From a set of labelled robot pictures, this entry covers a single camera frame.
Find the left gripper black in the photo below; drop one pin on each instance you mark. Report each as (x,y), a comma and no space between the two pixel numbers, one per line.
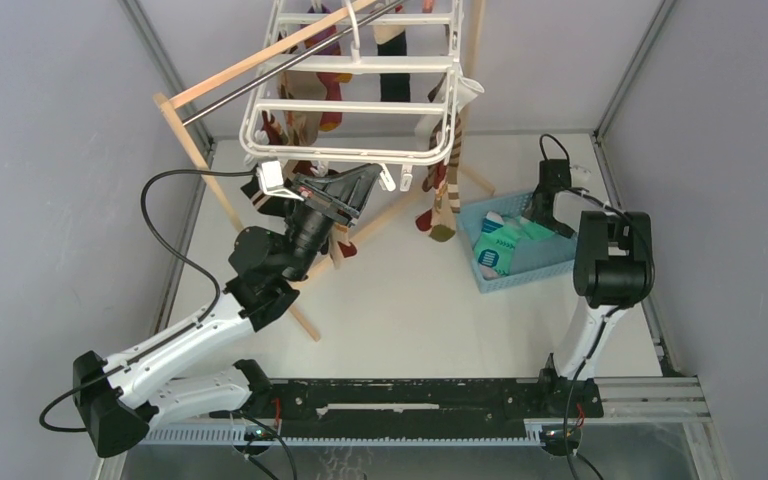
(347,193)

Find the black sock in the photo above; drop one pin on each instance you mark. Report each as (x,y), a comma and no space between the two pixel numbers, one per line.
(264,204)

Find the white plastic sock hanger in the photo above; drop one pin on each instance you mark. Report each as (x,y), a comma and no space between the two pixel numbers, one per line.
(397,107)

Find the green white sock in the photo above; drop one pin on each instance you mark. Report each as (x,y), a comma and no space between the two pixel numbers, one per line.
(497,242)

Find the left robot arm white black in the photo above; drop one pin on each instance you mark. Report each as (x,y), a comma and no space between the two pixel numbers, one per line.
(125,396)

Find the red cuff tan sock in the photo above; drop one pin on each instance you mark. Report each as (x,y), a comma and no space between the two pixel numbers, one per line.
(305,126)

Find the striped brown green sock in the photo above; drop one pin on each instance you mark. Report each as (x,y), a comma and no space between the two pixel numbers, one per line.
(439,221)

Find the blue plastic basket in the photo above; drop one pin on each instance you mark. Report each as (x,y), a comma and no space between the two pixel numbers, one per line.
(532,260)

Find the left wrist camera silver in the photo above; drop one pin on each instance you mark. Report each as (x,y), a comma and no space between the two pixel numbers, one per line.
(272,182)

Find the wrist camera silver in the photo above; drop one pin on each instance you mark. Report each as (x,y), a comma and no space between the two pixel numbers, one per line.
(580,175)
(272,182)

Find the wooden drying rack frame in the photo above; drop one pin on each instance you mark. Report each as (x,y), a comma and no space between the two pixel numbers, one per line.
(169,108)

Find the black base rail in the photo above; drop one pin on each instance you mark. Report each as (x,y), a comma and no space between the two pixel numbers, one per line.
(421,409)

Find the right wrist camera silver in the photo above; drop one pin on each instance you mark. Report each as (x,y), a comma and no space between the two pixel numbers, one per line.
(580,175)

